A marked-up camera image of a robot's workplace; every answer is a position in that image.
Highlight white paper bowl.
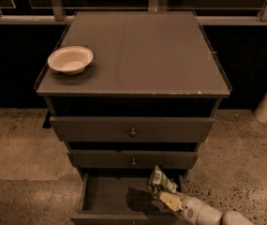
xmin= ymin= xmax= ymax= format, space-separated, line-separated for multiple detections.
xmin=48 ymin=46 xmax=94 ymax=75

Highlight top grey drawer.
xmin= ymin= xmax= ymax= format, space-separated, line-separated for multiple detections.
xmin=50 ymin=116 xmax=215 ymax=143

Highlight green jalapeno chip bag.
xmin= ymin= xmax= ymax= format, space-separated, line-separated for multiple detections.
xmin=147 ymin=166 xmax=178 ymax=199

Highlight middle grey drawer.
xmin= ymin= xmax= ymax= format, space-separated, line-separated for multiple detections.
xmin=67 ymin=150 xmax=199 ymax=169

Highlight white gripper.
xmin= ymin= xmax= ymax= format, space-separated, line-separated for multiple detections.
xmin=159 ymin=191 xmax=223 ymax=225

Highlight bottom grey open drawer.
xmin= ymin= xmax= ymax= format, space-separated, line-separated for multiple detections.
xmin=70 ymin=170 xmax=190 ymax=225

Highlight metal window railing frame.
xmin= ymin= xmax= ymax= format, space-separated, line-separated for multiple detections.
xmin=0 ymin=0 xmax=267 ymax=26

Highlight grey drawer cabinet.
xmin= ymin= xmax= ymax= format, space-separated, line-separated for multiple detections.
xmin=34 ymin=10 xmax=233 ymax=225

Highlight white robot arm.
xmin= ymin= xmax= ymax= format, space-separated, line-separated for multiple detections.
xmin=162 ymin=92 xmax=267 ymax=225

